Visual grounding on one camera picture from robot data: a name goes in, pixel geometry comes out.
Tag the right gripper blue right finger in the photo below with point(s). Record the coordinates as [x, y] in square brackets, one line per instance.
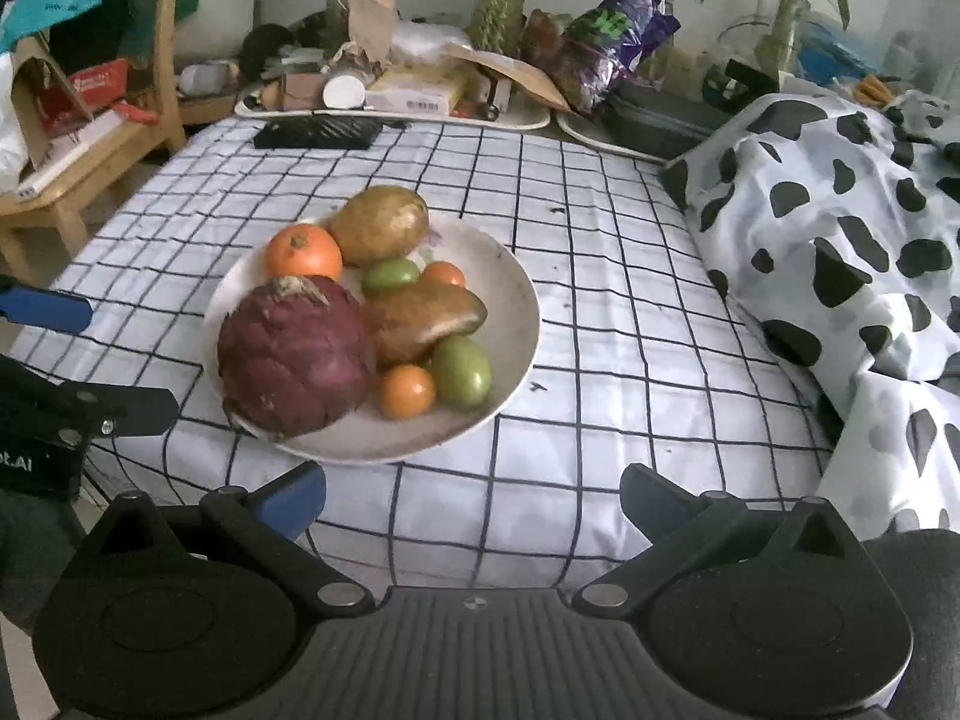
[655, 506]

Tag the purple-red dragon fruit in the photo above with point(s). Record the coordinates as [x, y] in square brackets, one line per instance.
[295, 356]

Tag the purple snack bag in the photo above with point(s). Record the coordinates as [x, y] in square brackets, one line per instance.
[605, 44]

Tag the brown mango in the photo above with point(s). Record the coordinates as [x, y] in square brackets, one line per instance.
[407, 322]

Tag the cow print blanket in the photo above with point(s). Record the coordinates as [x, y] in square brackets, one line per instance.
[833, 229]

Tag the crumpled brown paper bag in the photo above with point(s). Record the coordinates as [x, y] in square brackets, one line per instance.
[371, 28]

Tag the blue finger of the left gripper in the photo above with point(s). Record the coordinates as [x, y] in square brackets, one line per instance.
[123, 410]
[31, 307]

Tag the wooden chair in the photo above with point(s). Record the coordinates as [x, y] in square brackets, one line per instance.
[97, 156]

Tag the green tomato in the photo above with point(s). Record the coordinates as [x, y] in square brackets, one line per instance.
[388, 274]
[461, 373]

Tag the white tray right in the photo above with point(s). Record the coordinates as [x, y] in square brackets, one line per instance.
[596, 137]

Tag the small brown cardboard box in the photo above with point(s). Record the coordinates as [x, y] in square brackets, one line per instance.
[301, 91]

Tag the yellow white box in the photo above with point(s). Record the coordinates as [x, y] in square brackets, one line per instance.
[418, 89]

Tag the orange tomato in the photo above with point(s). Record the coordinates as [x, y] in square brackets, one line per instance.
[406, 392]
[444, 272]

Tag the white tray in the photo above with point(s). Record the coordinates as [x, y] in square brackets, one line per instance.
[596, 137]
[521, 114]

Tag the black ribbed device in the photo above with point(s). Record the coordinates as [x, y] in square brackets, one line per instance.
[318, 133]

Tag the large orange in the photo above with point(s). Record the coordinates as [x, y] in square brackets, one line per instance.
[303, 250]

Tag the brown paper envelope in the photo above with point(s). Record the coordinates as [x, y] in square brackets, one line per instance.
[535, 82]

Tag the round yellow-brown fruit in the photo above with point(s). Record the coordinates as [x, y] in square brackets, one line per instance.
[383, 222]

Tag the white floral plate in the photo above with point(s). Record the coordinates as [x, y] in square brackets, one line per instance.
[508, 339]

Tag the white cylinder container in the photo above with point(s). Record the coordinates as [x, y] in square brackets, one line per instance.
[345, 91]

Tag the black zip case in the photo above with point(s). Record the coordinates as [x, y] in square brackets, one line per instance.
[657, 123]

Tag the red box on chair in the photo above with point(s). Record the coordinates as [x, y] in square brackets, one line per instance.
[102, 85]

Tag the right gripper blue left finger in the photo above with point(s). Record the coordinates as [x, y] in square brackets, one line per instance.
[290, 504]

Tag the white tray left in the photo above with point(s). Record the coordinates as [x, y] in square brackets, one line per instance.
[521, 114]

